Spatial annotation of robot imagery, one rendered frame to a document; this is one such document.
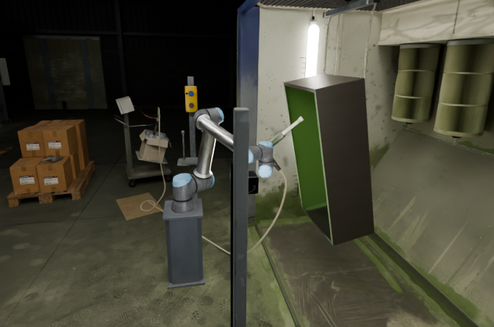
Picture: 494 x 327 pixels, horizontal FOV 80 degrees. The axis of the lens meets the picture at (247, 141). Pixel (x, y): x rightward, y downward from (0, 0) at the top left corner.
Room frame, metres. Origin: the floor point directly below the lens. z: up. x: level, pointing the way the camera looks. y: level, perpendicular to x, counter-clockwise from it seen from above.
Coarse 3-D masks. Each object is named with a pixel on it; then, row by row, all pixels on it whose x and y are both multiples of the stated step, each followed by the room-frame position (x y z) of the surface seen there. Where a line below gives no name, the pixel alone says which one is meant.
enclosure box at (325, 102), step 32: (288, 96) 2.49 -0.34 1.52; (320, 96) 1.91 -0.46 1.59; (352, 96) 1.96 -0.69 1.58; (320, 128) 1.91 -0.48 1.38; (352, 128) 1.97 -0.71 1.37; (320, 160) 2.57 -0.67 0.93; (352, 160) 1.97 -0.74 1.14; (320, 192) 2.58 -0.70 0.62; (352, 192) 1.98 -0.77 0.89; (320, 224) 2.25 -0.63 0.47; (352, 224) 1.99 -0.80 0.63
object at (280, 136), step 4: (300, 120) 2.01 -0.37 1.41; (292, 124) 2.03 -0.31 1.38; (296, 124) 2.02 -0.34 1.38; (288, 128) 2.03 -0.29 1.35; (292, 128) 2.03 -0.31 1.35; (280, 132) 2.03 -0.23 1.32; (284, 132) 2.03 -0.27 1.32; (276, 136) 2.03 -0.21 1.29; (280, 136) 2.02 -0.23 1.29; (284, 136) 2.04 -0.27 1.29; (272, 140) 2.03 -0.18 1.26; (276, 140) 2.02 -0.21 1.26; (280, 140) 2.02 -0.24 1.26; (276, 164) 2.03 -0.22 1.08; (276, 168) 2.03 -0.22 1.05; (280, 168) 2.03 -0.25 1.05
